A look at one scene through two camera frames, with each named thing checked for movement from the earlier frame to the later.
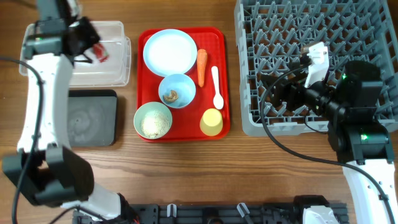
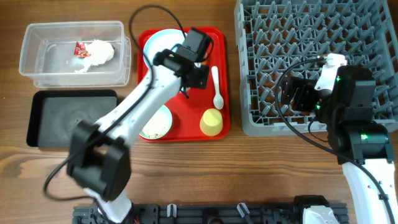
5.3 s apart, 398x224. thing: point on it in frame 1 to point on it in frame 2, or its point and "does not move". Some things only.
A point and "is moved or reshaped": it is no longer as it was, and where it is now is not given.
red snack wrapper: x=100 y=53 is moved or reshaped
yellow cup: x=211 y=122 does not move
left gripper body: x=87 y=35 to x=200 y=81
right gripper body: x=288 y=95 does not move
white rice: x=154 y=124 does not move
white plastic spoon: x=217 y=101 does not move
